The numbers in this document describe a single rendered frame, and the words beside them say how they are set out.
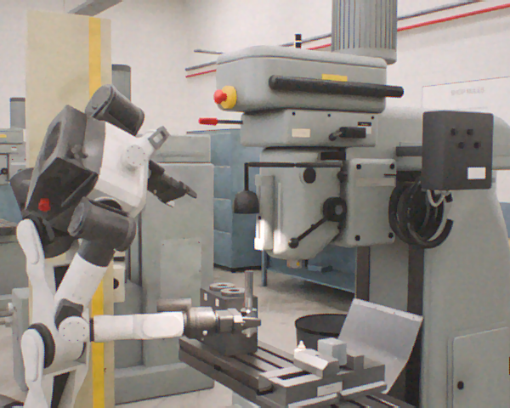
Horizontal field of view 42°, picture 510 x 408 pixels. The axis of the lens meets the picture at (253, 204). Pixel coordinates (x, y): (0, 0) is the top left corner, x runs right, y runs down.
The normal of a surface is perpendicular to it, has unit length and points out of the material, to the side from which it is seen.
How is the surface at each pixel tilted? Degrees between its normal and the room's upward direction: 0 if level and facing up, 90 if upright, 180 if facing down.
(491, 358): 89
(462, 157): 90
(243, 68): 90
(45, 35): 90
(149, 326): 80
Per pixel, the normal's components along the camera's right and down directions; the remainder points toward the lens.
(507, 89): -0.84, 0.04
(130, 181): 0.66, -0.50
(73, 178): 0.05, 0.78
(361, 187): 0.54, 0.06
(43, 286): -0.62, 0.46
